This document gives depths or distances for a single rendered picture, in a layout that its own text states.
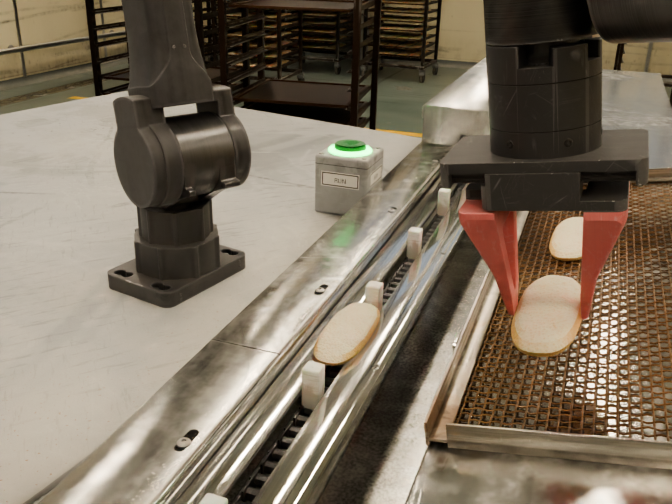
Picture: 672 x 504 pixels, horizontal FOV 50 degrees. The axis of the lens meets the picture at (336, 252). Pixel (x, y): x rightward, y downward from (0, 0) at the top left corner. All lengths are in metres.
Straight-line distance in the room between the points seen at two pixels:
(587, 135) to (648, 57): 7.28
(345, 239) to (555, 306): 0.34
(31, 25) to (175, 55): 6.16
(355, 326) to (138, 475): 0.22
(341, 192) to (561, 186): 0.55
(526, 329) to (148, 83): 0.39
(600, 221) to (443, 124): 0.74
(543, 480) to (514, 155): 0.16
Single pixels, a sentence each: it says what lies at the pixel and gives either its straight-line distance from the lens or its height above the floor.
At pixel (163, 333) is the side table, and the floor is 0.82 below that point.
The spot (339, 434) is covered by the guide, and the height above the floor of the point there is 0.86.
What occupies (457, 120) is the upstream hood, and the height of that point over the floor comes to 0.90.
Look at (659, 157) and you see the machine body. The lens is 1.35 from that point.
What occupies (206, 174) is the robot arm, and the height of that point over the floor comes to 0.94.
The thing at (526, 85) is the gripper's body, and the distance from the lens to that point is 0.37.
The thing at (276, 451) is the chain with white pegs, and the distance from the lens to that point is 0.47.
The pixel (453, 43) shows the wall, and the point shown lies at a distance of 7.79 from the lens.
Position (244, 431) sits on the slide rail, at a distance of 0.47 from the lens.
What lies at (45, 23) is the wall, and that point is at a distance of 6.92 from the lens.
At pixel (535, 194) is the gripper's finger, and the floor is 1.02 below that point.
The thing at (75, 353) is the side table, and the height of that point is 0.82.
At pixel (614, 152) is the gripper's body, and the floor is 1.04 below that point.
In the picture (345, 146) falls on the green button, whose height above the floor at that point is 0.91.
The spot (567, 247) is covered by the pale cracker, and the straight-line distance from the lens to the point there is 0.63.
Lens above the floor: 1.13
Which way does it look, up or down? 23 degrees down
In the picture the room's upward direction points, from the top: 1 degrees clockwise
